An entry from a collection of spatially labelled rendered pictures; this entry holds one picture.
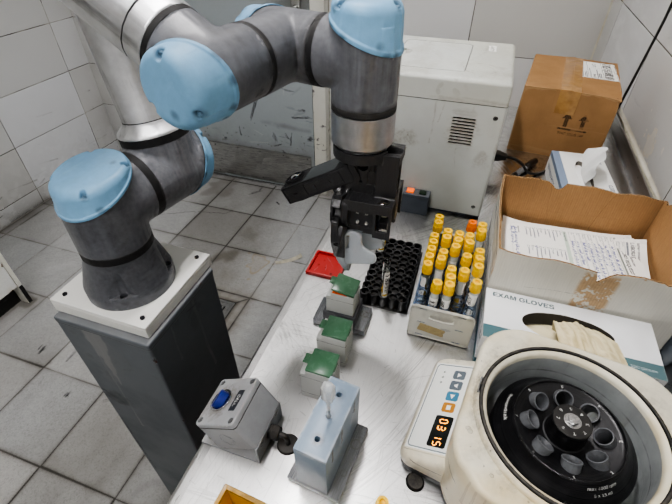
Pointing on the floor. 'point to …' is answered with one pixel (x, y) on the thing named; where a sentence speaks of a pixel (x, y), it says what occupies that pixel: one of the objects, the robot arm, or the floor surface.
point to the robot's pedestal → (161, 374)
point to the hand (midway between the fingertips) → (343, 261)
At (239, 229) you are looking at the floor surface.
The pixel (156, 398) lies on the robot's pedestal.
